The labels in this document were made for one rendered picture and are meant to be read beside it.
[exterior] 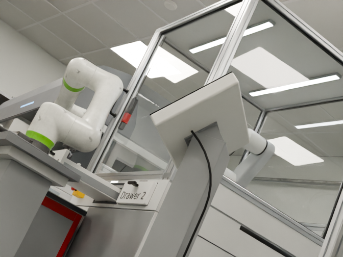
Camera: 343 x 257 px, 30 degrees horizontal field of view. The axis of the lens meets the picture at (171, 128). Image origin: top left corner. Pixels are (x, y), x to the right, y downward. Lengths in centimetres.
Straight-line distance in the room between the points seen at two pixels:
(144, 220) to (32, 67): 507
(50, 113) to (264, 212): 107
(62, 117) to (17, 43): 490
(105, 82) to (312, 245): 125
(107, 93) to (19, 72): 463
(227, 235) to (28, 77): 505
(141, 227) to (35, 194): 46
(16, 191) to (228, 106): 92
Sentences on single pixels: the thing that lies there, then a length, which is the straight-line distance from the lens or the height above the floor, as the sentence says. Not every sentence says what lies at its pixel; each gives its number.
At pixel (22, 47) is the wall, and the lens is 760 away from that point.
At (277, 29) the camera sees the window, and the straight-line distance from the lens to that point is 316.
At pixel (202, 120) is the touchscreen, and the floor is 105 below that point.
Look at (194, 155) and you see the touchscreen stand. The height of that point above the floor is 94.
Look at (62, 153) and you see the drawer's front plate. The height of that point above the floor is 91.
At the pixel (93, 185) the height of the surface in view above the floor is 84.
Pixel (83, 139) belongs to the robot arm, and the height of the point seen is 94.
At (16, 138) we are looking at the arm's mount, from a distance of 252.
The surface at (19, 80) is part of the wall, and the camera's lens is 754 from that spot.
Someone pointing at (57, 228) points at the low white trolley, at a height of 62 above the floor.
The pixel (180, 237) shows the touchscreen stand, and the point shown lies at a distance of 214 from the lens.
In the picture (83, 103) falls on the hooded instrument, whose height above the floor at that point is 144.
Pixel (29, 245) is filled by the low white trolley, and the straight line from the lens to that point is 318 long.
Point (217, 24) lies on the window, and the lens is 326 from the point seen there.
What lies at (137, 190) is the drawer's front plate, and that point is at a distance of 287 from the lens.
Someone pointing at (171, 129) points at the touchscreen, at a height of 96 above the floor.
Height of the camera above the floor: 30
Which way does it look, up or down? 18 degrees up
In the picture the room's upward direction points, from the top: 25 degrees clockwise
